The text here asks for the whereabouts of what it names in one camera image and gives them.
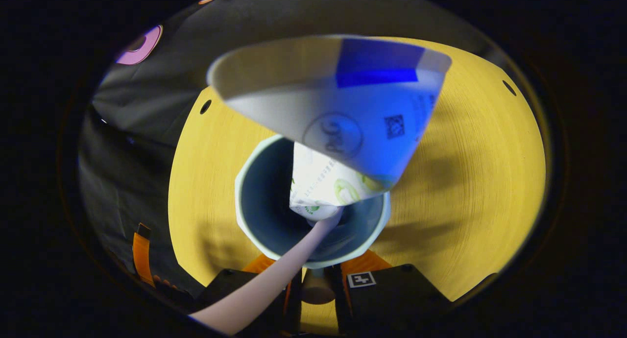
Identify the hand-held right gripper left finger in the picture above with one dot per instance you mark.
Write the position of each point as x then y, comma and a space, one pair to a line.
220, 286

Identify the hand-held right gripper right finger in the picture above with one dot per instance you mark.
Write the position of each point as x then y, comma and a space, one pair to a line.
392, 299

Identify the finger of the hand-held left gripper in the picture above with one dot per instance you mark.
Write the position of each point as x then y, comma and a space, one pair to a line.
142, 252

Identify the pale pink toothbrush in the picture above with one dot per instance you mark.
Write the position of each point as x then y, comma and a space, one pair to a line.
264, 294

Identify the white toothpaste tube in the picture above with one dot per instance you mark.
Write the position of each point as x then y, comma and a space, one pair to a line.
343, 108

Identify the wooden desktop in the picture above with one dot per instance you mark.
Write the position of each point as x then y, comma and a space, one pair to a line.
480, 181

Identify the black backdrop cloth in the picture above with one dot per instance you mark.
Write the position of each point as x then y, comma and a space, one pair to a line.
147, 108

